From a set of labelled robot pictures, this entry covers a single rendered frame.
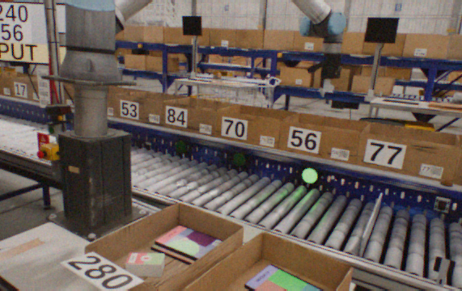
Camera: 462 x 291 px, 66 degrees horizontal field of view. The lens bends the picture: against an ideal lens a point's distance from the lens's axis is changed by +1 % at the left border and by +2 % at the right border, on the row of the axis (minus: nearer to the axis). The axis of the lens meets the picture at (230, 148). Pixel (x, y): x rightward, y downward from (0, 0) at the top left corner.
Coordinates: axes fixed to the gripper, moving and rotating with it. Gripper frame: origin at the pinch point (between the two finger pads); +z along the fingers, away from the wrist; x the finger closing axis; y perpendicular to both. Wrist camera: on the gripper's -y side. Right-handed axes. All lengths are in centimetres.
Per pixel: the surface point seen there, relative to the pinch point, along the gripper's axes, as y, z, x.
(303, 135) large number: -3.9, 19.9, -10.1
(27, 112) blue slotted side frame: -230, 39, -7
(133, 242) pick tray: -29, 39, -106
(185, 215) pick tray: -23, 37, -85
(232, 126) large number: -45, 22, -9
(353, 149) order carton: 20.4, 23.0, -10.6
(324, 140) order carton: 6.7, 20.6, -10.3
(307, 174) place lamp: 2.4, 36.9, -18.1
